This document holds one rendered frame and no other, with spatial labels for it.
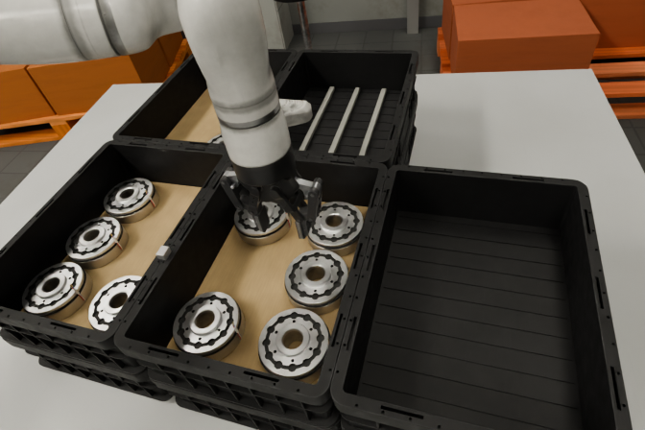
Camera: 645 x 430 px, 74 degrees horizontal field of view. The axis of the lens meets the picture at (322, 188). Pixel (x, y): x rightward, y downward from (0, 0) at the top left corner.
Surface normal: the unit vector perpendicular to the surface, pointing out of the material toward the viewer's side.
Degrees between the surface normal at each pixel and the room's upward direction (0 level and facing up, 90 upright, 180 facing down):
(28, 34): 82
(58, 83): 90
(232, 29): 103
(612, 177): 0
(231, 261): 0
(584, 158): 0
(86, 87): 90
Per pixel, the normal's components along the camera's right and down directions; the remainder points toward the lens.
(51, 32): 0.26, 0.55
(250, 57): 0.52, 0.72
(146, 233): -0.14, -0.71
